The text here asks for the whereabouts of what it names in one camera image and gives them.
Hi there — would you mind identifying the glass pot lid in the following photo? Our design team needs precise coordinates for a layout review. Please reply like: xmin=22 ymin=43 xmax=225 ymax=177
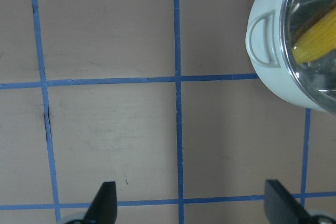
xmin=280 ymin=0 xmax=335 ymax=114

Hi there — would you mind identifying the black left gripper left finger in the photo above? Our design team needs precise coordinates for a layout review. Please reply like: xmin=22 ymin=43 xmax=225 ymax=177
xmin=82 ymin=182 xmax=117 ymax=224

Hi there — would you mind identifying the pale green cooking pot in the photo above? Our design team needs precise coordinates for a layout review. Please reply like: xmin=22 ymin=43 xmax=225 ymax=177
xmin=245 ymin=0 xmax=324 ymax=111

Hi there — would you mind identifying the yellow corn cob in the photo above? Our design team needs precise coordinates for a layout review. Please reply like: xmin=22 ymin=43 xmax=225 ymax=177
xmin=292 ymin=5 xmax=335 ymax=65

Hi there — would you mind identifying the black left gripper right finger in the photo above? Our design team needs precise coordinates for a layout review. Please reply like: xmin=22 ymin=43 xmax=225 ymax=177
xmin=264 ymin=179 xmax=310 ymax=224

